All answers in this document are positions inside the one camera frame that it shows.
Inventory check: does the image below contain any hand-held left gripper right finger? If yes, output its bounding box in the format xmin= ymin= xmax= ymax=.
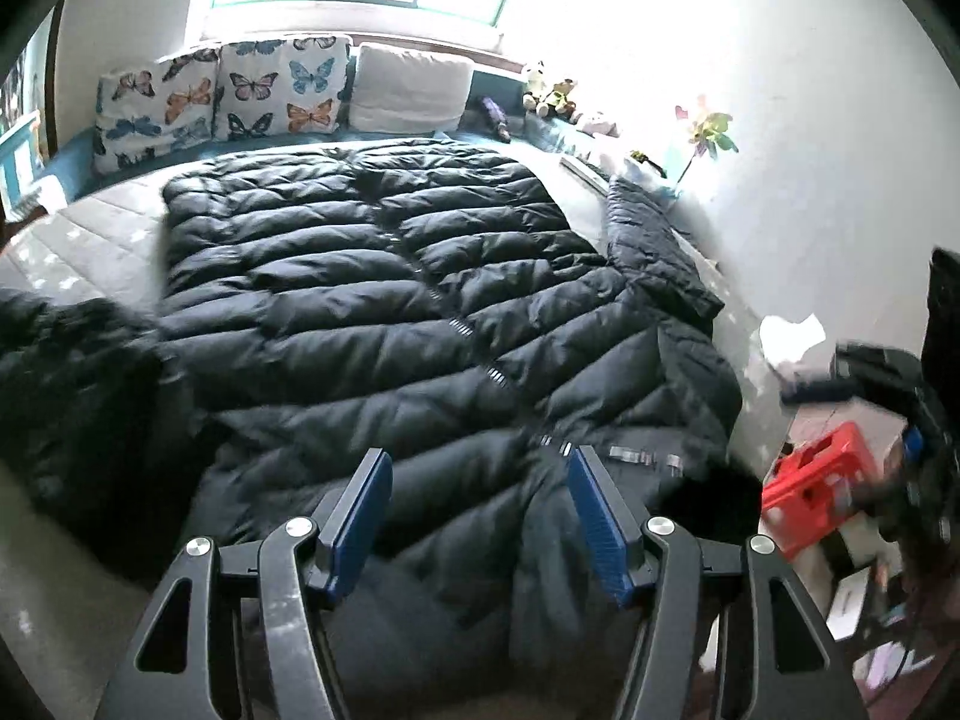
xmin=566 ymin=446 xmax=871 ymax=720

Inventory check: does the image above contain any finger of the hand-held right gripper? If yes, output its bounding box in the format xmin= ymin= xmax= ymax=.
xmin=780 ymin=343 xmax=925 ymax=410
xmin=851 ymin=424 xmax=953 ymax=541

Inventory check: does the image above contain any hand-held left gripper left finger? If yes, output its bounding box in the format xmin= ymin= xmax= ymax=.
xmin=94 ymin=448 xmax=395 ymax=720

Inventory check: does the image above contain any black puffer jacket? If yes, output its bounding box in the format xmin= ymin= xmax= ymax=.
xmin=0 ymin=142 xmax=745 ymax=720

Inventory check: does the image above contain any white cardboard box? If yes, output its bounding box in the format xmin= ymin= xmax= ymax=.
xmin=821 ymin=521 xmax=905 ymax=650

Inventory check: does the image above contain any colourful pinwheel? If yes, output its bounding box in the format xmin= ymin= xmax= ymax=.
xmin=673 ymin=94 xmax=740 ymax=190

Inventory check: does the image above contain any clear plastic box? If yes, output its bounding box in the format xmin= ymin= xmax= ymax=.
xmin=613 ymin=150 xmax=682 ymax=197

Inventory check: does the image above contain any pink plush toy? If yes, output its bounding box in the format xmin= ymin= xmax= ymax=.
xmin=576 ymin=108 xmax=622 ymax=139

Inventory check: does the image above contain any blue bed sheet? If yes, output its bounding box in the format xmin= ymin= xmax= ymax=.
xmin=34 ymin=67 xmax=608 ymax=203

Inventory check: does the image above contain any grey quilted mattress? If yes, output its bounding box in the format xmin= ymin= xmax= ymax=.
xmin=0 ymin=154 xmax=758 ymax=720

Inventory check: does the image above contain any brown bear plush toy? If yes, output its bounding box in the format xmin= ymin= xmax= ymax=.
xmin=537 ymin=79 xmax=580 ymax=122

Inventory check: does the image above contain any plain white pillow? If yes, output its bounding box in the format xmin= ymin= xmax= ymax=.
xmin=348 ymin=43 xmax=475 ymax=136

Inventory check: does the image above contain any square butterfly print pillow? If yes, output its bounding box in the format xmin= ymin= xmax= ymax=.
xmin=213 ymin=34 xmax=354 ymax=142

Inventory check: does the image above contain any panda plush toy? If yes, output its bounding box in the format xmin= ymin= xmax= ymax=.
xmin=522 ymin=60 xmax=550 ymax=115

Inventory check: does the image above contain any large butterfly print pillow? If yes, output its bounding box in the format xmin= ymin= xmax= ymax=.
xmin=96 ymin=45 xmax=223 ymax=178

